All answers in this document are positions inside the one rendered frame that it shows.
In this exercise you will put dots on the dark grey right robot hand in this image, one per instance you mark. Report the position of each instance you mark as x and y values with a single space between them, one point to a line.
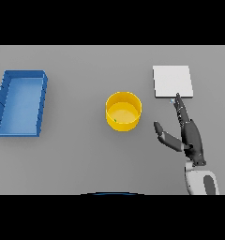
191 134

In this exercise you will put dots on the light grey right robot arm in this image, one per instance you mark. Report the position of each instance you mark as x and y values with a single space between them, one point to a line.
198 182

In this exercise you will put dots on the pale square scale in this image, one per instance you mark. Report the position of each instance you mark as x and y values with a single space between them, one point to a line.
172 81

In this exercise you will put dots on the yellow bowl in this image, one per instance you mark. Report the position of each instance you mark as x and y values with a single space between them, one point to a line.
123 116

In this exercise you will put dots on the green nut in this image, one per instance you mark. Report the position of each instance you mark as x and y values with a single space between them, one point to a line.
115 120

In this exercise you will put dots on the blue tray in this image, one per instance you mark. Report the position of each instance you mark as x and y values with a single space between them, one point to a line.
21 104

